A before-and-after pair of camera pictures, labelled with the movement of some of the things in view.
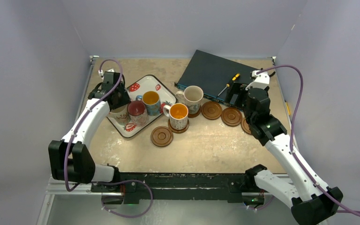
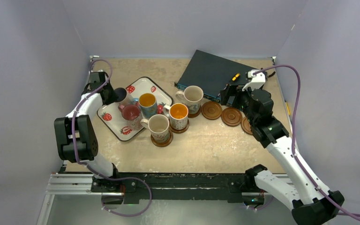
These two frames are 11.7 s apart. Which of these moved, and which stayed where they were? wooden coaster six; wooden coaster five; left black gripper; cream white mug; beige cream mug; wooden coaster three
Moved: left black gripper; beige cream mug
Stayed: cream white mug; wooden coaster six; wooden coaster five; wooden coaster three
